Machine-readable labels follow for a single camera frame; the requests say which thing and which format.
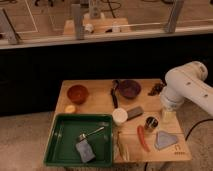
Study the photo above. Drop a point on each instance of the green plastic tray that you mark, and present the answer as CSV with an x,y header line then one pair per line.
x,y
61,149

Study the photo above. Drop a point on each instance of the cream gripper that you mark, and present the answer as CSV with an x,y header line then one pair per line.
x,y
167,115

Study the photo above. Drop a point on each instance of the white cup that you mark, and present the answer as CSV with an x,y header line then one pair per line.
x,y
120,116

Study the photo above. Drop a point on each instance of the metal cup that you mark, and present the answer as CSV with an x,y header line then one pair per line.
x,y
150,124

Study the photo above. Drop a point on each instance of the grey triangular cloth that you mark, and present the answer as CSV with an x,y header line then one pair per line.
x,y
164,140

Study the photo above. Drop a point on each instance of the small yellow round item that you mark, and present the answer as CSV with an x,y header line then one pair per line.
x,y
70,109

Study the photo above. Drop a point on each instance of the grey sponge block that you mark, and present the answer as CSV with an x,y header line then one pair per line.
x,y
135,112

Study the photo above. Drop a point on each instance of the grey-blue sponge in tray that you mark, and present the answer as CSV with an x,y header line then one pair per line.
x,y
85,150

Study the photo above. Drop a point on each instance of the black spatula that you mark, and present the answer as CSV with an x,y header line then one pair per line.
x,y
113,93

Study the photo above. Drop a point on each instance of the red chili pepper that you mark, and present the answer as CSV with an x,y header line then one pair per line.
x,y
141,136

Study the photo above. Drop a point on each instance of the orange-brown bowl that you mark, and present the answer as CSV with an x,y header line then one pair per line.
x,y
77,94

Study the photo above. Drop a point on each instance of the purple bowl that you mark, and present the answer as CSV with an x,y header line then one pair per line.
x,y
129,89

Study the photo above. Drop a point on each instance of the wooden board background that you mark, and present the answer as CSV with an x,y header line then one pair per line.
x,y
100,26

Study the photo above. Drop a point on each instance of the dark grape bunch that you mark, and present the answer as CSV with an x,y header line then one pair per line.
x,y
156,89

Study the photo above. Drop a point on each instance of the metal spoon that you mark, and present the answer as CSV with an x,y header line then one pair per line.
x,y
85,135

